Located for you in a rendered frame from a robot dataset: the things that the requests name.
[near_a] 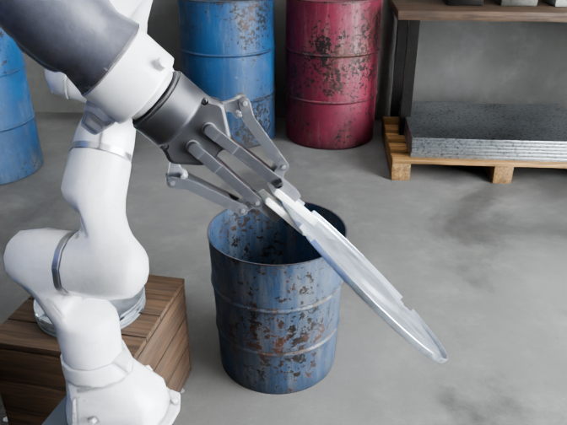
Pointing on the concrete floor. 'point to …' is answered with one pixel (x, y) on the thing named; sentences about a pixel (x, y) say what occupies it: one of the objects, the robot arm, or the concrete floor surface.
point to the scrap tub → (273, 301)
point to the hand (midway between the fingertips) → (288, 207)
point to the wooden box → (43, 407)
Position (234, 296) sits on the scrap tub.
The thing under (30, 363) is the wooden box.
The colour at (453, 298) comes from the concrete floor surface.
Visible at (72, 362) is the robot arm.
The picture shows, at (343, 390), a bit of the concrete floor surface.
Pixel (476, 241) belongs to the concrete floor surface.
